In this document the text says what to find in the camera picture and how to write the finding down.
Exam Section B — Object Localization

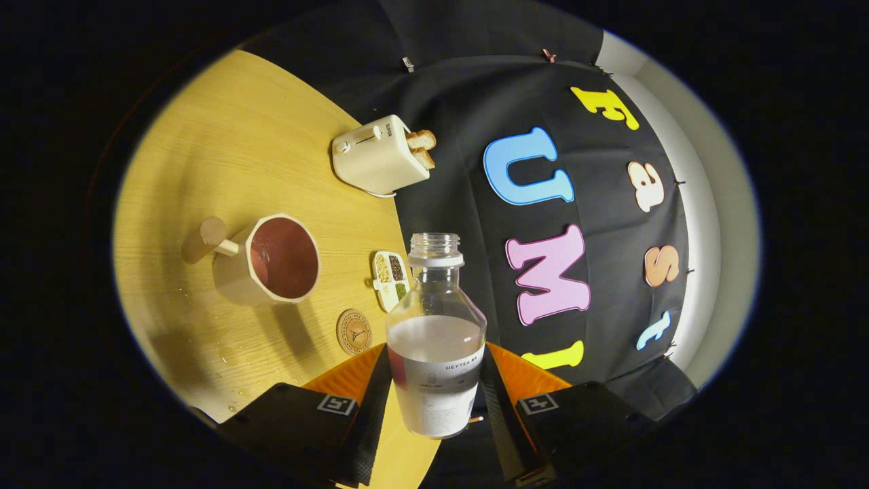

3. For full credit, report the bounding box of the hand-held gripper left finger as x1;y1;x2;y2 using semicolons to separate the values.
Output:
217;343;393;488

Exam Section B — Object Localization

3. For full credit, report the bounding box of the wooden table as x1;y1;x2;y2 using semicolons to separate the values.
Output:
112;49;442;489

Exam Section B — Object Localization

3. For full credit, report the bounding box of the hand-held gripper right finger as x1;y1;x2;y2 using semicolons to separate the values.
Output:
481;343;659;488

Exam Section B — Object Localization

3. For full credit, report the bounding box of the black backdrop cloth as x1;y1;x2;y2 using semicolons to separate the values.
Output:
241;0;700;489

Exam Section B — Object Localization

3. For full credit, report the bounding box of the round wooden coaster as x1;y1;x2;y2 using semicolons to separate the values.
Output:
336;309;373;357

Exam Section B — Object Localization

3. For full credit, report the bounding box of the white divided snack dish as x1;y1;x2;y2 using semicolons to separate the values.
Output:
371;251;413;313

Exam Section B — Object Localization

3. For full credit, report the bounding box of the cream cup wooden handle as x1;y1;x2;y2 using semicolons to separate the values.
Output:
181;213;320;308

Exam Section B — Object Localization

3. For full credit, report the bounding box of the cream toaster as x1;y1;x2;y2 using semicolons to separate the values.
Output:
331;114;431;196

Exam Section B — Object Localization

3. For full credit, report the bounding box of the clear plastic juice bottle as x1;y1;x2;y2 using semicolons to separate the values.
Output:
385;232;488;440

